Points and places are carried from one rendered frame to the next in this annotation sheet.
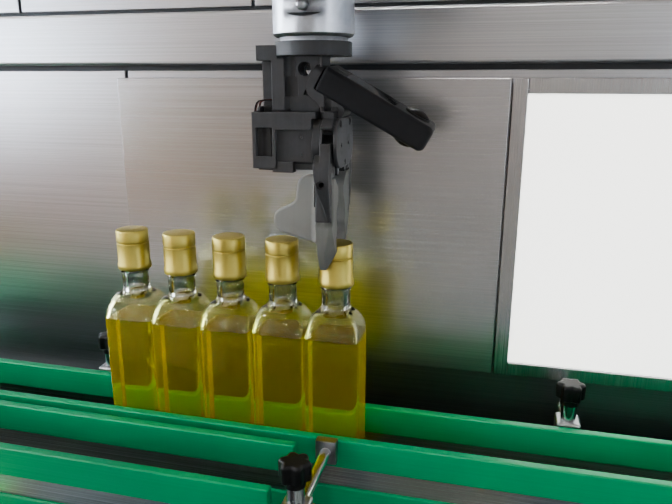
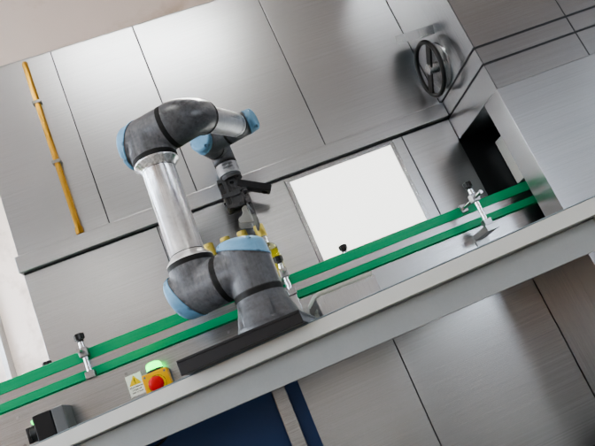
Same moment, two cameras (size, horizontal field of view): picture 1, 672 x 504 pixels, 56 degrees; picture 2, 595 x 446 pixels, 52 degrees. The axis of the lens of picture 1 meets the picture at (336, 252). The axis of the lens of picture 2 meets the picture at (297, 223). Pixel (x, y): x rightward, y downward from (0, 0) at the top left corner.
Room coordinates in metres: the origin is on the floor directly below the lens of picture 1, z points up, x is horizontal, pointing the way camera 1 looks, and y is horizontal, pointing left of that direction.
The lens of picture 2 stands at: (-1.17, 0.65, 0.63)
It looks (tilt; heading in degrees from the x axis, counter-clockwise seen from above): 14 degrees up; 336
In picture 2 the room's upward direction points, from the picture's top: 23 degrees counter-clockwise
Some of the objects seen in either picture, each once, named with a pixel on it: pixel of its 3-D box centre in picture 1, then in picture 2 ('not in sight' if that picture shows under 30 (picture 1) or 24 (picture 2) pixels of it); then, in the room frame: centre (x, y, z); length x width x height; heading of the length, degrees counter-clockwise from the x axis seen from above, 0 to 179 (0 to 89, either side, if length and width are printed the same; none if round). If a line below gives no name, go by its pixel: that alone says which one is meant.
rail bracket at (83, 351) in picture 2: not in sight; (82, 356); (0.59, 0.62, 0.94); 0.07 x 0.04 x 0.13; 166
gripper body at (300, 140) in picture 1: (306, 108); (235, 193); (0.62, 0.03, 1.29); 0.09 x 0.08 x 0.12; 77
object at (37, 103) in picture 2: not in sight; (50, 143); (0.89, 0.51, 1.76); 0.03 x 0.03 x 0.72; 76
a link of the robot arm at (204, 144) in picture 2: not in sight; (211, 142); (0.53, 0.07, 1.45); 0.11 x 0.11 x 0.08; 52
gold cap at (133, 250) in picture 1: (133, 247); not in sight; (0.67, 0.22, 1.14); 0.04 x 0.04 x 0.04
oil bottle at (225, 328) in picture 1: (235, 388); not in sight; (0.64, 0.11, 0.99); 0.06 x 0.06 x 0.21; 77
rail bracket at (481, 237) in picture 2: not in sight; (480, 216); (0.34, -0.59, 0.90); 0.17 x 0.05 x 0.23; 166
